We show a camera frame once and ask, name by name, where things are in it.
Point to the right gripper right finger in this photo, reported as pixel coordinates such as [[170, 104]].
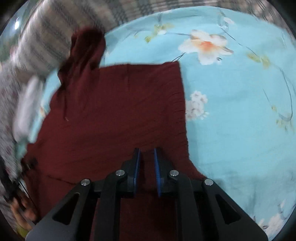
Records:
[[162, 168]]

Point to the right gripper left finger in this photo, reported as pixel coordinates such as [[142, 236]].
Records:
[[131, 169]]

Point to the dark red knit sweater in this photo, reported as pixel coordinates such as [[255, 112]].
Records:
[[97, 117]]

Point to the person's left hand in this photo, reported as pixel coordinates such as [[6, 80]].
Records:
[[27, 217]]

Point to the white folded towel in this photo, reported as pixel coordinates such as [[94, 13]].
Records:
[[26, 109]]

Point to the red floral pillow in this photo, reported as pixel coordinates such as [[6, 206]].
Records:
[[10, 89]]

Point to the light blue floral bedsheet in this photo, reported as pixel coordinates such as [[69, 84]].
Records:
[[238, 74]]

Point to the beige plaid quilt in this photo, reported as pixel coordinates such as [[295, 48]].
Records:
[[46, 39]]

